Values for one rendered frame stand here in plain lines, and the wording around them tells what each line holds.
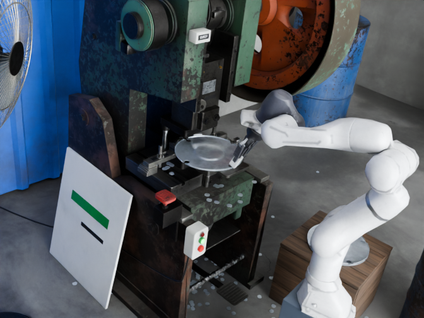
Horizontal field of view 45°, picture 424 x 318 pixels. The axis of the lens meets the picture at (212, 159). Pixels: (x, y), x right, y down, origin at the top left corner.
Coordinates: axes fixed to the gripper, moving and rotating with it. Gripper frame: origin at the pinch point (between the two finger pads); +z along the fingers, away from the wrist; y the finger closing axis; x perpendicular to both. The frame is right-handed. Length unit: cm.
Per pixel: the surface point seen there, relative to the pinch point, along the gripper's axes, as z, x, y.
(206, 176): 15.0, 4.8, -4.3
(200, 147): 10.9, 16.7, 0.2
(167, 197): 7.1, 1.3, -33.2
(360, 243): 25, -56, 53
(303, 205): 82, -16, 107
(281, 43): -30, 27, 37
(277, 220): 83, -15, 80
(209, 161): 7.5, 7.6, -4.2
